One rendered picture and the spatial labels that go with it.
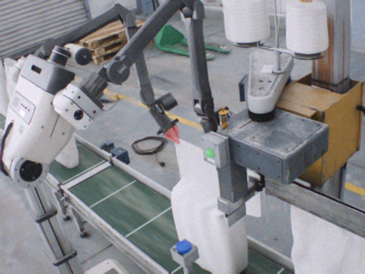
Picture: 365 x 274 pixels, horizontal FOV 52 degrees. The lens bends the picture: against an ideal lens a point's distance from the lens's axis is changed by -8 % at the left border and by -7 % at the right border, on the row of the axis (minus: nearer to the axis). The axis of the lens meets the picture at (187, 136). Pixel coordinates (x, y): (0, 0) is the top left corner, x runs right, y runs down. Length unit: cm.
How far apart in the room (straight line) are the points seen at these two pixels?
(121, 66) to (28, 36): 752
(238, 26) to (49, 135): 77
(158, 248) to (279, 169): 125
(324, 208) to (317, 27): 58
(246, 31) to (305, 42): 24
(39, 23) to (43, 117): 749
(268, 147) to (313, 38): 38
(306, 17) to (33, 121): 98
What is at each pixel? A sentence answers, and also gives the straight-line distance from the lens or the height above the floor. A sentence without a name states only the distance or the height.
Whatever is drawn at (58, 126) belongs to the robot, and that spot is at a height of 136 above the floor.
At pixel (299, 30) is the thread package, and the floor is 161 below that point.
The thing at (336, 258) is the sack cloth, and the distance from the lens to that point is 144.
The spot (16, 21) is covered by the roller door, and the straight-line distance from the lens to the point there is 873.
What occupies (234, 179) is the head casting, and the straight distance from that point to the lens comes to 134.
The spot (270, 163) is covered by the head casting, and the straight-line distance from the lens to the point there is 118.
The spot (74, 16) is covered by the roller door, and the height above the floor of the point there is 47.
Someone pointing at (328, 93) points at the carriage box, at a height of 133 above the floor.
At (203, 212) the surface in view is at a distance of 179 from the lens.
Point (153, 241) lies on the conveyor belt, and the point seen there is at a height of 38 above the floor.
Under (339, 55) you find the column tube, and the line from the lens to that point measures 152.
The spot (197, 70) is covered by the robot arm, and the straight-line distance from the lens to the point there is 151.
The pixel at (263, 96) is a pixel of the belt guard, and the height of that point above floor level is 142.
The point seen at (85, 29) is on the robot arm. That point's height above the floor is 157.
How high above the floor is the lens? 195
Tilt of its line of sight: 29 degrees down
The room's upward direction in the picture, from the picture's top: 9 degrees counter-clockwise
